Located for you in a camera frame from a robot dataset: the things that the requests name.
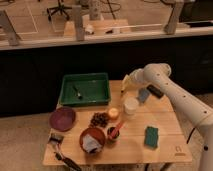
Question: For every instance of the black rectangular block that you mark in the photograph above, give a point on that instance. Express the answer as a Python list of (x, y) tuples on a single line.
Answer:
[(155, 91)]

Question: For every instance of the green plastic tray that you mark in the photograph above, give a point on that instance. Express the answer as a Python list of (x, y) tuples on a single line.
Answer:
[(94, 88)]

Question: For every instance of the black handled brush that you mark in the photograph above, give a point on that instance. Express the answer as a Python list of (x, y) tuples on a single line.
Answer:
[(70, 163)]

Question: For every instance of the grey blue cloth piece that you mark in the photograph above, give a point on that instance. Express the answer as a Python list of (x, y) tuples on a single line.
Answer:
[(143, 95)]

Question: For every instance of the brown bowl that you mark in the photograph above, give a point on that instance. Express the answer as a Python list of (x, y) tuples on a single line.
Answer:
[(96, 133)]

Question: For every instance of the green sponge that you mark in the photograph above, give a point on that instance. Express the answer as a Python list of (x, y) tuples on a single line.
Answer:
[(151, 137)]

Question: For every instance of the white paper cup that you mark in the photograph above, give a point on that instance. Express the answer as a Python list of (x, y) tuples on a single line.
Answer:
[(130, 105)]

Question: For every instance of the grey metal clip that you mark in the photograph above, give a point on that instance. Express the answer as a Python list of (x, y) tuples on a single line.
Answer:
[(56, 138)]

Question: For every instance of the red marker in cup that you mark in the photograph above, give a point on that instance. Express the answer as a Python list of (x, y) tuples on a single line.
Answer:
[(117, 129)]

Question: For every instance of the wooden folding table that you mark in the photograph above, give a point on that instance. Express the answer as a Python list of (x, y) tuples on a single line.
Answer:
[(129, 148)]

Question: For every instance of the dark cup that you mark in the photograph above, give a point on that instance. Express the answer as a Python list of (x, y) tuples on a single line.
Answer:
[(109, 131)]

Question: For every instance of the orange fruit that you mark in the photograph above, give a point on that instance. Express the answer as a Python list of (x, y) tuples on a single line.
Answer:
[(113, 113)]

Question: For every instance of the small dark utensil in tray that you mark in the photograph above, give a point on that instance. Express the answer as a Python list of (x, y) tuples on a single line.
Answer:
[(77, 92)]

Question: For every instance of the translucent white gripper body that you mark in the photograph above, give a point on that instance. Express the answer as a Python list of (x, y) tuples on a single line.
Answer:
[(134, 80)]

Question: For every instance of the bunch of dark grapes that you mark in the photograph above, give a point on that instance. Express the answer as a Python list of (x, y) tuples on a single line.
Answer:
[(99, 119)]

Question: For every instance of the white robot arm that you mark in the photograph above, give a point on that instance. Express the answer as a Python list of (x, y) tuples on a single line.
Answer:
[(199, 113)]

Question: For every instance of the black office chair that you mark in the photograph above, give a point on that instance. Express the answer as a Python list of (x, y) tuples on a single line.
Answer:
[(61, 8)]

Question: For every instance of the yellow banana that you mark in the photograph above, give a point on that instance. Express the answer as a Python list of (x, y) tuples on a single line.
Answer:
[(125, 83)]

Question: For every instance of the crumpled grey cloth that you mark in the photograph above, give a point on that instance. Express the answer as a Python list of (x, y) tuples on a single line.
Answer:
[(91, 145)]

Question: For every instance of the purple plate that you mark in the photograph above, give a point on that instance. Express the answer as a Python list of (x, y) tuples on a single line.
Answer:
[(62, 119)]

